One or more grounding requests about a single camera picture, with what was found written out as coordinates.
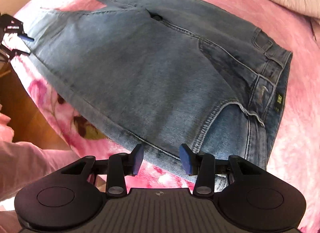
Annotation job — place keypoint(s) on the pink floral blanket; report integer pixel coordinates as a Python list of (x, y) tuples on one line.
[(295, 122)]

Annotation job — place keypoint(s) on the blue denim jeans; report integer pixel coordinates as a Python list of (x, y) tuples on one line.
[(150, 72)]

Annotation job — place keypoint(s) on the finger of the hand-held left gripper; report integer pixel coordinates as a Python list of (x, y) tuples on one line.
[(15, 53), (26, 38)]

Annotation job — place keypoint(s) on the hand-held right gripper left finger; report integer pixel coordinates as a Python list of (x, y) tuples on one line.
[(138, 160)]

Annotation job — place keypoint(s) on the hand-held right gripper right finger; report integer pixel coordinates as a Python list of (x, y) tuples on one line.
[(186, 160)]

